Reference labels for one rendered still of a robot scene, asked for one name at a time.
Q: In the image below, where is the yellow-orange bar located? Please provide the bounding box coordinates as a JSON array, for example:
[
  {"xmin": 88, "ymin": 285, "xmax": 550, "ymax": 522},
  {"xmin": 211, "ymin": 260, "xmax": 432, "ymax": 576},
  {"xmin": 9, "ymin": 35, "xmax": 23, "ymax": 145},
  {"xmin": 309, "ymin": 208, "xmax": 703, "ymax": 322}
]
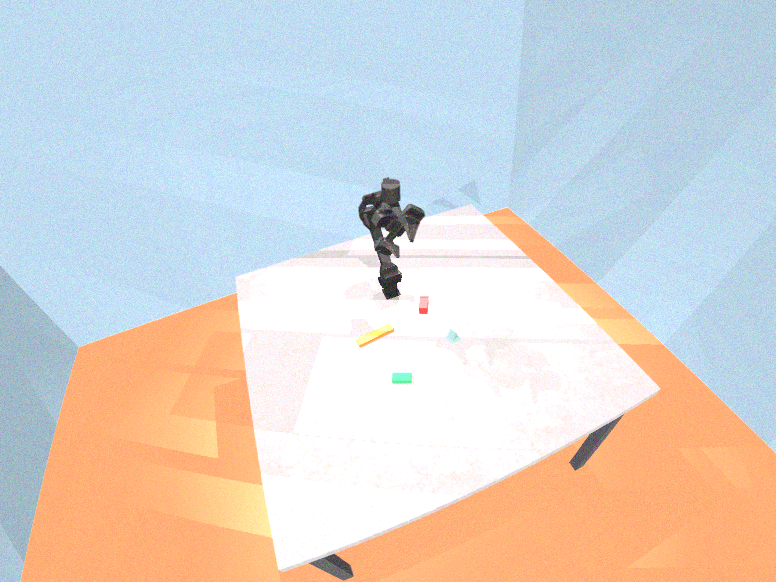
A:
[{"xmin": 356, "ymin": 323, "xmax": 394, "ymax": 348}]

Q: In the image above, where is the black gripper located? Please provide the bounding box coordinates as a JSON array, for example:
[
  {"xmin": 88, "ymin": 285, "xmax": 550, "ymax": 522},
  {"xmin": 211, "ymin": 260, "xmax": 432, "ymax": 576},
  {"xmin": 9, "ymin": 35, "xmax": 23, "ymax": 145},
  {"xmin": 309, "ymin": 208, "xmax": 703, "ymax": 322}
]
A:
[{"xmin": 374, "ymin": 204, "xmax": 426, "ymax": 258}]

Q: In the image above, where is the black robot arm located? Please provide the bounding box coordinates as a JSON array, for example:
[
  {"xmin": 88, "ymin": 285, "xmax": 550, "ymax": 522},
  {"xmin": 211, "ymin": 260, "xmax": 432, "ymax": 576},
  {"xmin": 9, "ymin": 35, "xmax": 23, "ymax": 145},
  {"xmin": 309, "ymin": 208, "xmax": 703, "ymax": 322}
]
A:
[{"xmin": 358, "ymin": 177, "xmax": 402, "ymax": 300}]

